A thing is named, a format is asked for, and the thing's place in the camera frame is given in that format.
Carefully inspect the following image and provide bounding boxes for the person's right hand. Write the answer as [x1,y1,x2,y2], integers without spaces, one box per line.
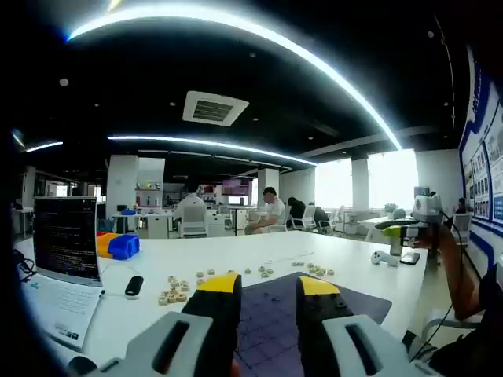
[414,229,442,252]

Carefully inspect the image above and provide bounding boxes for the short ceiling light strip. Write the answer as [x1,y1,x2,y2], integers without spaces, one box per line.
[24,141,64,154]

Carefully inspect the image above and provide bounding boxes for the ceiling air vent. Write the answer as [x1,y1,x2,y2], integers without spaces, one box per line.
[182,90,251,128]

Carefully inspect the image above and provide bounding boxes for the group of wooden chess pieces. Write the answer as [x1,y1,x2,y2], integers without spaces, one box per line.
[156,263,336,307]

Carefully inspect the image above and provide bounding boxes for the yellow storage bin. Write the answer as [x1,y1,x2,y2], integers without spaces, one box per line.
[96,232,121,259]

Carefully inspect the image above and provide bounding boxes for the white high-back office chair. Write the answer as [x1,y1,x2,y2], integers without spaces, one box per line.
[178,204,208,239]

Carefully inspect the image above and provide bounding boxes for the black cable bundle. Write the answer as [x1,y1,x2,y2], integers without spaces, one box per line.
[12,247,37,284]

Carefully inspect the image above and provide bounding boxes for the purple wall screen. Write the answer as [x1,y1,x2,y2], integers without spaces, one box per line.
[222,178,253,196]

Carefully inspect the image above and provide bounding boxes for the white game controller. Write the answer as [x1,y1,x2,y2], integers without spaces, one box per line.
[370,250,399,269]

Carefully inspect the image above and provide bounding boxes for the black white oblong device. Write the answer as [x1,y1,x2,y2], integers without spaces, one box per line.
[124,275,145,301]

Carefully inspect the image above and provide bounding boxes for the purple chessboard mat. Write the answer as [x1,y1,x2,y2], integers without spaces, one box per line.
[233,270,394,377]

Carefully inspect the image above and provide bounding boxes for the long curved ceiling light strip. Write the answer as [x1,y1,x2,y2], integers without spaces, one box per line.
[65,4,404,152]

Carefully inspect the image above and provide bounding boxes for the blue white wall display board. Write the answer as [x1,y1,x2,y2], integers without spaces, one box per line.
[457,42,503,239]

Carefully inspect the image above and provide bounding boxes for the shelf with colourful items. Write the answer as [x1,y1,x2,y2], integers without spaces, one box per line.
[134,179,165,209]

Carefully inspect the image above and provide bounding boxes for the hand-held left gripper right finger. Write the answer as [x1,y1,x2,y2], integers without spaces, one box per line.
[295,275,433,377]

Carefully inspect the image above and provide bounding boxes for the white office desk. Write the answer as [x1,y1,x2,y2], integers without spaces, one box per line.
[112,211,176,240]

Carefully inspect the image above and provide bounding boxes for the silver laptop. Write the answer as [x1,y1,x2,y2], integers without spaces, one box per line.
[32,196,104,290]

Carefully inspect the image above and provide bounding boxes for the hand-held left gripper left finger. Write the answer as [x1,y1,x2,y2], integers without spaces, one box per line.
[92,273,243,377]

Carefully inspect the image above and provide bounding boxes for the blue storage bin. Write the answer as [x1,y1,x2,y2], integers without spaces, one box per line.
[107,234,141,262]

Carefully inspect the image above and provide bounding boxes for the white printed paper sheet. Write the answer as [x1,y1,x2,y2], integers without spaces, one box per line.
[20,273,104,351]

